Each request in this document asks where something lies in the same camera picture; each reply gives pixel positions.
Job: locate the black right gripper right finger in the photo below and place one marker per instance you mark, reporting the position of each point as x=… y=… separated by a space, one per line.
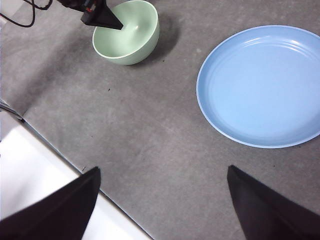
x=270 y=215

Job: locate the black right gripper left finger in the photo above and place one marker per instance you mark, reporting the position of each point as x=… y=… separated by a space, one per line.
x=57 y=215

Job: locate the blue round plate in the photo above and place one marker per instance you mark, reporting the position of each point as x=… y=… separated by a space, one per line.
x=260 y=90

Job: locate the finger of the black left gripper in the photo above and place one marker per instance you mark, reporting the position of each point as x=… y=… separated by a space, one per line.
x=103 y=18

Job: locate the green ribbed bowl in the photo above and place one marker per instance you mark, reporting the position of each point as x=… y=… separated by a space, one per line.
x=140 y=50

